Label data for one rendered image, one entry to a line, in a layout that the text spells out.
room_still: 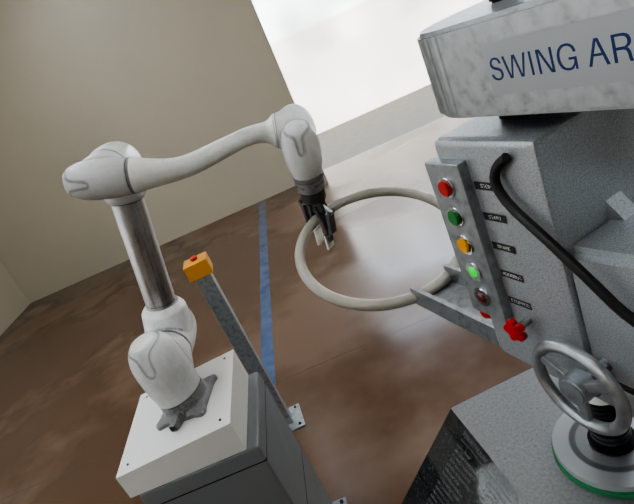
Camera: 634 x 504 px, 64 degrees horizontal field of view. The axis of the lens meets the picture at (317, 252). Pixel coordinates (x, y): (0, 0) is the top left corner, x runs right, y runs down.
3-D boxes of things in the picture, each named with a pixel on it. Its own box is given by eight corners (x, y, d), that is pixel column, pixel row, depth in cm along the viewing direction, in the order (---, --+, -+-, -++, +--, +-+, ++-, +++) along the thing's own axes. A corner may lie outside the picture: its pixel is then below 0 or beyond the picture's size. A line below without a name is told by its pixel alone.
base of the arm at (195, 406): (152, 442, 157) (142, 430, 155) (173, 391, 177) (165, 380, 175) (202, 425, 153) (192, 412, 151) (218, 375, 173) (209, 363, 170)
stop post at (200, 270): (299, 404, 293) (212, 243, 253) (305, 425, 274) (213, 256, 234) (267, 419, 291) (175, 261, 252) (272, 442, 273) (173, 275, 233)
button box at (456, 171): (518, 314, 84) (470, 156, 73) (506, 323, 83) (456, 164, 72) (483, 300, 91) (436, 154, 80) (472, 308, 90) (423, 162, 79)
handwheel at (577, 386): (680, 417, 68) (665, 328, 63) (632, 462, 65) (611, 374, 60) (583, 371, 82) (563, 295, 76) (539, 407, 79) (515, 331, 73)
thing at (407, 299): (508, 246, 135) (509, 238, 133) (360, 346, 122) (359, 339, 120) (392, 173, 168) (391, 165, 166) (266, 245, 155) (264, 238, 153)
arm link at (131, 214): (151, 375, 173) (162, 339, 193) (198, 365, 174) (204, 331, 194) (69, 154, 142) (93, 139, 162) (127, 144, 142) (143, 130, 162)
